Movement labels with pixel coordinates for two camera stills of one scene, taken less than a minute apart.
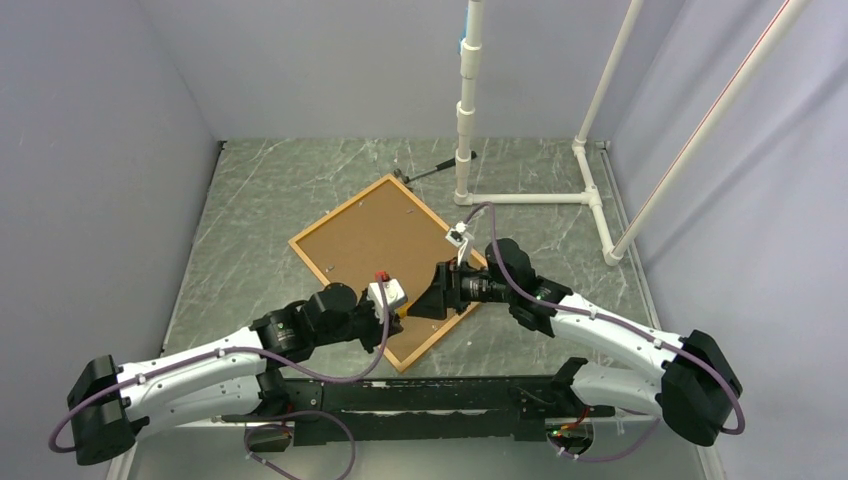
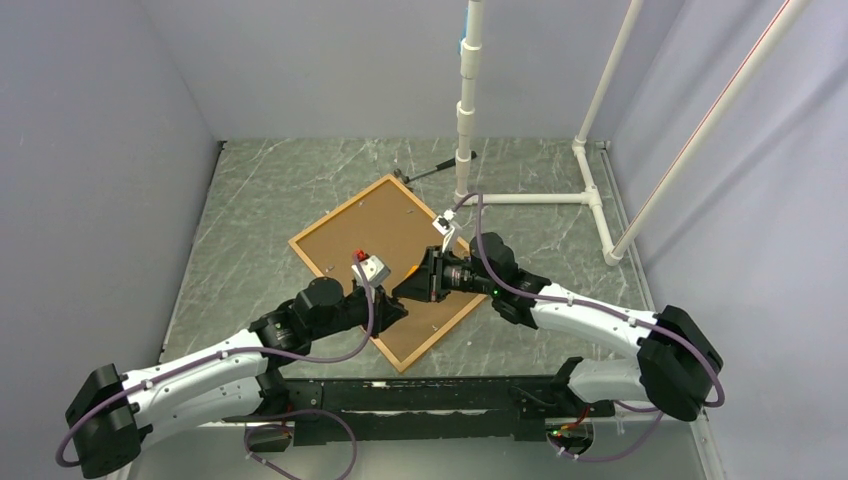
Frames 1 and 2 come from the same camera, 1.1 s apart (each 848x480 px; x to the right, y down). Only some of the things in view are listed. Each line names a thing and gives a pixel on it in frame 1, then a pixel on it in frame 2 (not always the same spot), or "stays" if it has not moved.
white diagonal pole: [707, 126] stays
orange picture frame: [386, 231] stays
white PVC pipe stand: [470, 59] stays
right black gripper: [445, 291] → [427, 281]
